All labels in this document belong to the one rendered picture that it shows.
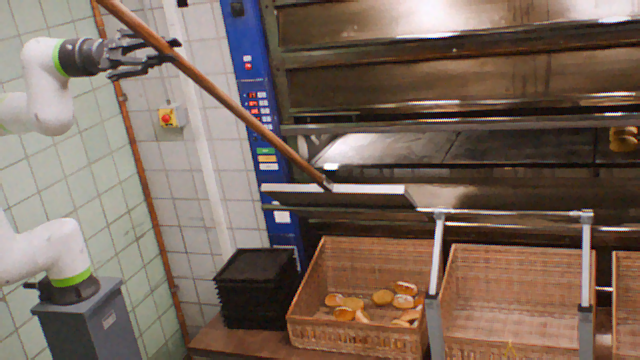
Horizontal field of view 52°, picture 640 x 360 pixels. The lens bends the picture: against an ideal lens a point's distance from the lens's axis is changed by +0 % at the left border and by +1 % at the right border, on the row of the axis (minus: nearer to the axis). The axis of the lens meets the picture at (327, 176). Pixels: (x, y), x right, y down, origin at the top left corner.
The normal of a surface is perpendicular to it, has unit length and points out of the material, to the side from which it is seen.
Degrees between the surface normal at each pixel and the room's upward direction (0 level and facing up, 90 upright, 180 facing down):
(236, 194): 90
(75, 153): 90
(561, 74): 70
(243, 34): 90
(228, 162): 90
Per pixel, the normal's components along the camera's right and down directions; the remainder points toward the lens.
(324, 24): -0.40, 0.03
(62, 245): 0.63, 0.16
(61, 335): -0.31, 0.39
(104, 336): 0.94, -0.03
